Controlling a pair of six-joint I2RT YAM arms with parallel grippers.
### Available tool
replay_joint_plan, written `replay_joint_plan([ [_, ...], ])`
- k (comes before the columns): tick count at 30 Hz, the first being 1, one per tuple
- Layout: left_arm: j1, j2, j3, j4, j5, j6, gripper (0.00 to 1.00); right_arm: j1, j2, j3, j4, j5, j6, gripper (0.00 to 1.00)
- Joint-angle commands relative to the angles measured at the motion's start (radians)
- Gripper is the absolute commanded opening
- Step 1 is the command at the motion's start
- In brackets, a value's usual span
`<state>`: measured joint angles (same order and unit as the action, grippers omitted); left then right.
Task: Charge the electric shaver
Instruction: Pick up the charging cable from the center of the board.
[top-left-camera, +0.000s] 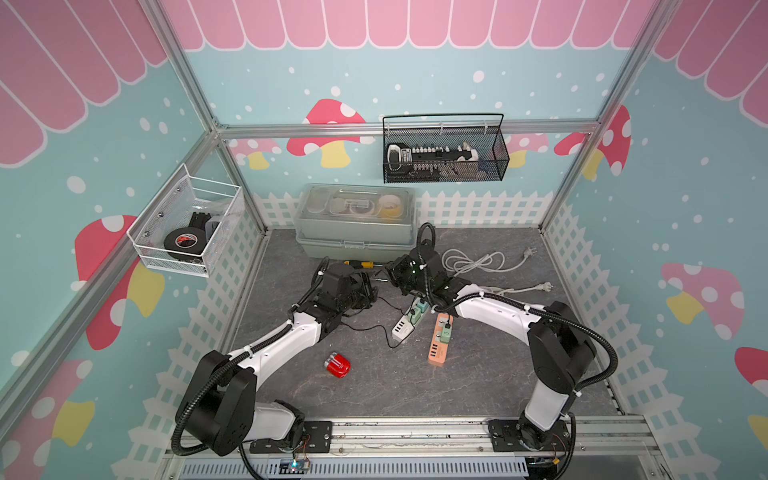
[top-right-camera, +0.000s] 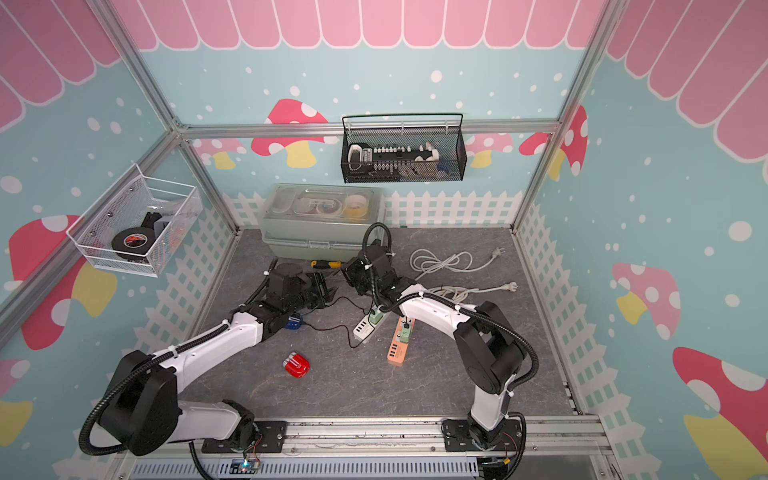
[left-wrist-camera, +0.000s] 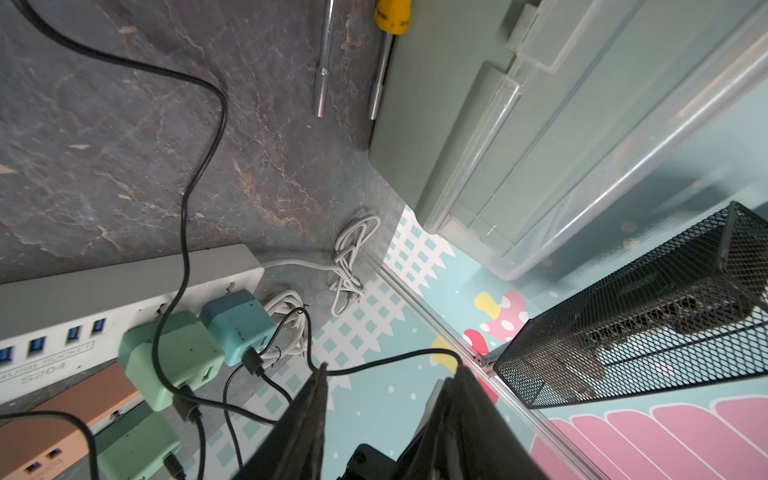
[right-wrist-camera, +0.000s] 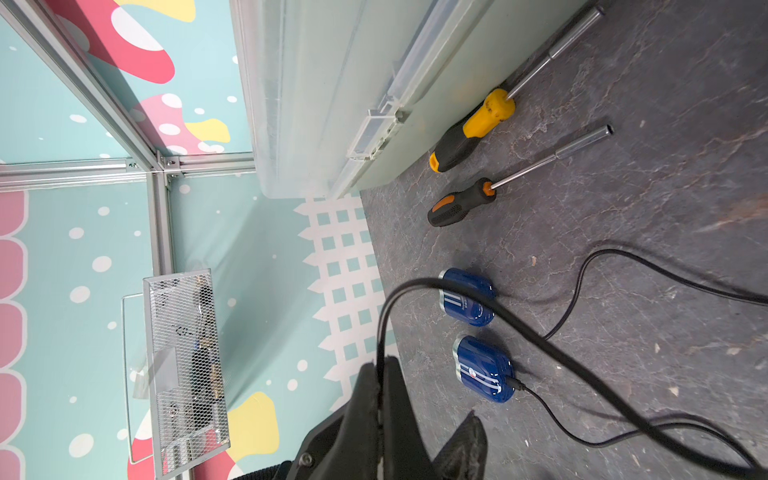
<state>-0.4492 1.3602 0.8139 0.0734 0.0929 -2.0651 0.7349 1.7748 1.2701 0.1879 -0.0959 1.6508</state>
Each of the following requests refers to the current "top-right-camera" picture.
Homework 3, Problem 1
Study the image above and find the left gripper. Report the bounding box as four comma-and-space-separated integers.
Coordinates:
286, 270, 338, 315

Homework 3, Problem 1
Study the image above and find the black USB cable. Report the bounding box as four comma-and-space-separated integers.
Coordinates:
323, 293, 371, 314
299, 321, 361, 350

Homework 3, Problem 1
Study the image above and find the green adapter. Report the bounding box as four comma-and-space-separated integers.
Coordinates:
398, 321, 413, 344
368, 306, 385, 326

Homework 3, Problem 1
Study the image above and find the green adapter front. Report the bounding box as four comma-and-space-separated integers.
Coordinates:
398, 321, 413, 344

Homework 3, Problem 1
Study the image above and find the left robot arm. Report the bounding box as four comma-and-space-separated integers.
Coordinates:
78, 262, 336, 456

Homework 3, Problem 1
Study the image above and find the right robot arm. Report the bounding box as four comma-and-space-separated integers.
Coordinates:
343, 222, 540, 449

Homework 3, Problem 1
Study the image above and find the yellow black screwdriver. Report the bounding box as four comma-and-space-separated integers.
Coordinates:
310, 260, 342, 270

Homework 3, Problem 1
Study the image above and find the white power strip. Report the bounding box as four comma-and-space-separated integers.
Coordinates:
353, 314, 381, 342

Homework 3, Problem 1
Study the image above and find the green translucent storage box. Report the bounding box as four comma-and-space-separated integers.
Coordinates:
258, 184, 385, 262

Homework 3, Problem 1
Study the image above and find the orange power strip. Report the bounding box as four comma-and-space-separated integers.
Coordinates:
387, 316, 414, 366

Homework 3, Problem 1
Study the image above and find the black tape roll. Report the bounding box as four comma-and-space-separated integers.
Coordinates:
111, 227, 156, 261

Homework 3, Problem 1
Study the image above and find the white power cord front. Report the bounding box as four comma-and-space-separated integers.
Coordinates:
427, 280, 521, 304

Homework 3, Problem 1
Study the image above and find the white power cord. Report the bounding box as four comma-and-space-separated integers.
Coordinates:
409, 245, 504, 280
427, 280, 521, 304

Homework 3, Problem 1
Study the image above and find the white power cord rear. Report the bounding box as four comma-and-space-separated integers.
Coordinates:
409, 245, 504, 280

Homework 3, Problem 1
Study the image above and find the black wire mesh basket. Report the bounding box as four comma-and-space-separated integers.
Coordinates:
340, 113, 467, 183

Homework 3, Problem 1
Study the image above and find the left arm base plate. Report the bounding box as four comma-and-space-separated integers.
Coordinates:
202, 420, 288, 454

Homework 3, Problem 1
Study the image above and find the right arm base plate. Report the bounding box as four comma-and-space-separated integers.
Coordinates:
441, 417, 527, 453

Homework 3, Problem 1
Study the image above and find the white wire basket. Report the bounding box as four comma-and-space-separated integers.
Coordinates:
67, 165, 203, 278

